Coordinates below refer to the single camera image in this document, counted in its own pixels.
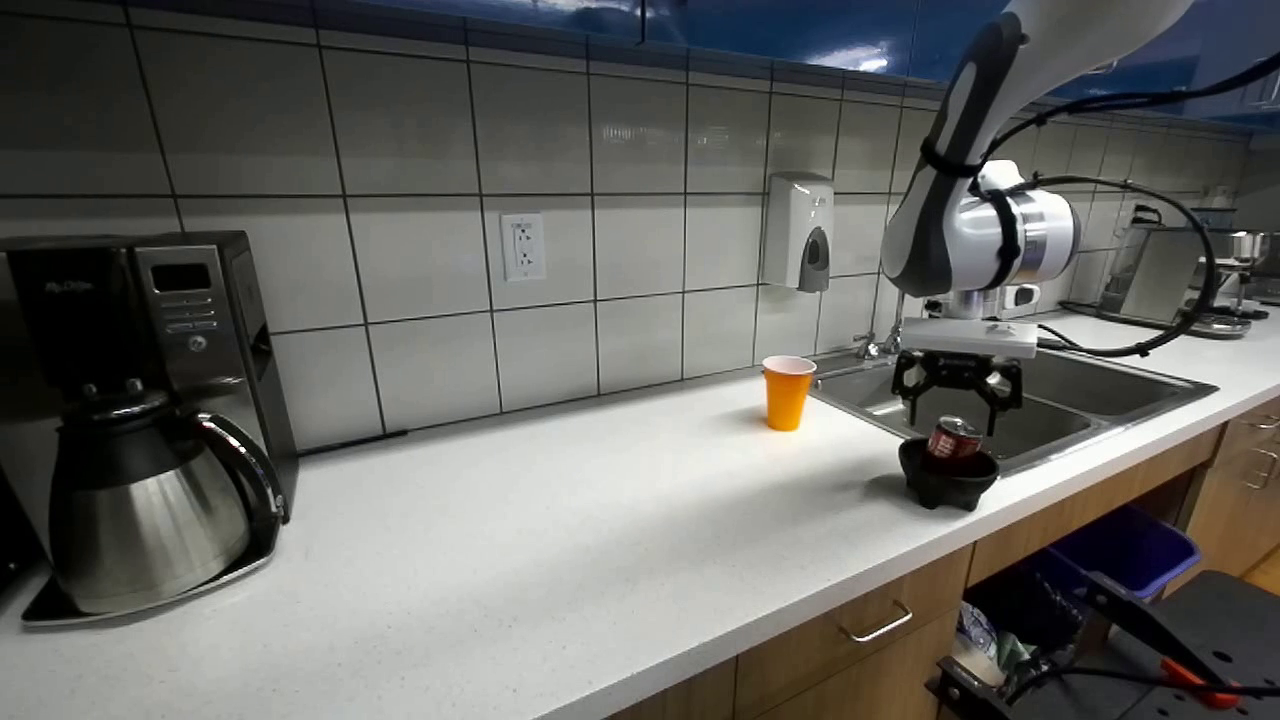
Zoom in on black coffee maker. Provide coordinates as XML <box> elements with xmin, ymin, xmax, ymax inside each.
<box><xmin>0</xmin><ymin>233</ymin><xmax>294</xmax><ymax>627</ymax></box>

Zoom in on white wall soap dispenser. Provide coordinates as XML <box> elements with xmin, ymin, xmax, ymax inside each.
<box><xmin>765</xmin><ymin>174</ymin><xmax>832</xmax><ymax>291</ymax></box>

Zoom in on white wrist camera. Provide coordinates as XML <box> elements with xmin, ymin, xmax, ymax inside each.
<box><xmin>899</xmin><ymin>321</ymin><xmax>1034</xmax><ymax>358</ymax></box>

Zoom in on blue upper cabinets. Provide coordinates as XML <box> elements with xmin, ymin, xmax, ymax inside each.
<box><xmin>317</xmin><ymin>0</ymin><xmax>1280</xmax><ymax>130</ymax></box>

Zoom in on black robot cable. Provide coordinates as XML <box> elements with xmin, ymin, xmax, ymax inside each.
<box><xmin>982</xmin><ymin>50</ymin><xmax>1280</xmax><ymax>358</ymax></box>

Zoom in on black cart with tools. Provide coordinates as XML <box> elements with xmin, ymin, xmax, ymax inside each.
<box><xmin>927</xmin><ymin>572</ymin><xmax>1280</xmax><ymax>720</ymax></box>

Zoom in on chrome faucet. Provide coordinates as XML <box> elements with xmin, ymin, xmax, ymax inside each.
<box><xmin>855</xmin><ymin>276</ymin><xmax>907</xmax><ymax>358</ymax></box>

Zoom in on black bowl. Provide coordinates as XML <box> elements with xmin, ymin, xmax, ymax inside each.
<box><xmin>899</xmin><ymin>439</ymin><xmax>998</xmax><ymax>512</ymax></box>

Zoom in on orange paper cup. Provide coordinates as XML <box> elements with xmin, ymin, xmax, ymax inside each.
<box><xmin>759</xmin><ymin>354</ymin><xmax>816</xmax><ymax>430</ymax></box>

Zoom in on wooden lower cabinets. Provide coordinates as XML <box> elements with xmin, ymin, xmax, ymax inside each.
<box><xmin>621</xmin><ymin>414</ymin><xmax>1241</xmax><ymax>720</ymax></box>

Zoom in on stainless steel double sink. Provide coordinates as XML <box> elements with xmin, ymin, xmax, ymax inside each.
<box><xmin>816</xmin><ymin>353</ymin><xmax>1213</xmax><ymax>470</ymax></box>

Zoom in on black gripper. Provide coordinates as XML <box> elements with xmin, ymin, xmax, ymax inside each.
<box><xmin>890</xmin><ymin>353</ymin><xmax>1024</xmax><ymax>430</ymax></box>

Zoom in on blue bin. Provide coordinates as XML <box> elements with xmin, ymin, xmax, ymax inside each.
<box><xmin>1039</xmin><ymin>508</ymin><xmax>1200</xmax><ymax>605</ymax></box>

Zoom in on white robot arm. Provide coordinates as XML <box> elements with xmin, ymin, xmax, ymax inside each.
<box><xmin>882</xmin><ymin>0</ymin><xmax>1190</xmax><ymax>414</ymax></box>

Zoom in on white wall outlet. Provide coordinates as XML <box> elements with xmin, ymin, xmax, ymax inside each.
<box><xmin>505</xmin><ymin>214</ymin><xmax>548</xmax><ymax>283</ymax></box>

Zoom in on red soda can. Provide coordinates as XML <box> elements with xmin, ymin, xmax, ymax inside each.
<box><xmin>927</xmin><ymin>414</ymin><xmax>976</xmax><ymax>460</ymax></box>

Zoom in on steel coffee carafe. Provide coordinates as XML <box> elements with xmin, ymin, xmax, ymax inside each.
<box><xmin>46</xmin><ymin>393</ymin><xmax>283</xmax><ymax>617</ymax></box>

